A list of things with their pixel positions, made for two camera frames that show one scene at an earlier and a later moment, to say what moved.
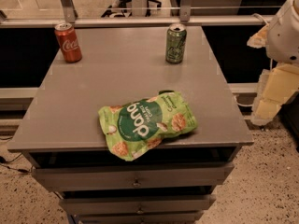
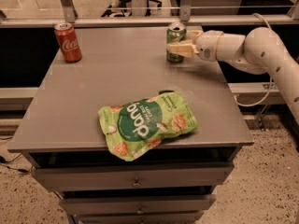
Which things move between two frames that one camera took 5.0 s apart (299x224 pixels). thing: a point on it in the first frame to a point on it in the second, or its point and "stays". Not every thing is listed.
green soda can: x=176 y=43 stays
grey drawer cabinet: x=58 y=128 stays
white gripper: x=284 y=35 to x=207 y=45
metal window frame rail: x=70 y=19 stays
